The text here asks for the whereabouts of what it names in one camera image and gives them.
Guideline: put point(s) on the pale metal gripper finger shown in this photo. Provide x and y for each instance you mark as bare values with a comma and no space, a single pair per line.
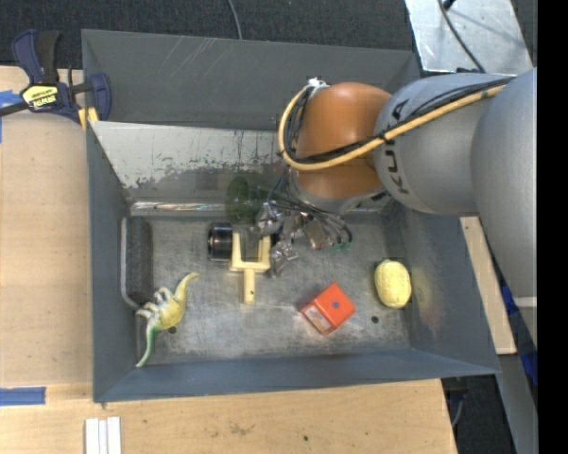
290,249
277,262

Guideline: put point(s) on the short black cylinder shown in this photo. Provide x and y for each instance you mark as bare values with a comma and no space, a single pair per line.
218,241

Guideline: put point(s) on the orange box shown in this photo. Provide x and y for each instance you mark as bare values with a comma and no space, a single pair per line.
330,308

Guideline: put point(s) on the grey metal bin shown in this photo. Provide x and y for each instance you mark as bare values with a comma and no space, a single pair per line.
246,324

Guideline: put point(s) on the dark green clear glass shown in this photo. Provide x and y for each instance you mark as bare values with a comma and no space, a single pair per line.
241,199

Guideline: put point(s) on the yellow oval sponge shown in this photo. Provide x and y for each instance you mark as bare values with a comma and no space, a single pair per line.
393,283

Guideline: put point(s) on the yellow-green toy dinosaur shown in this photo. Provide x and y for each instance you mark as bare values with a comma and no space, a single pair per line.
170,310

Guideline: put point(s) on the dark grey paint roller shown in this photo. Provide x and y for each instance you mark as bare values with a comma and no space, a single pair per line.
139,258

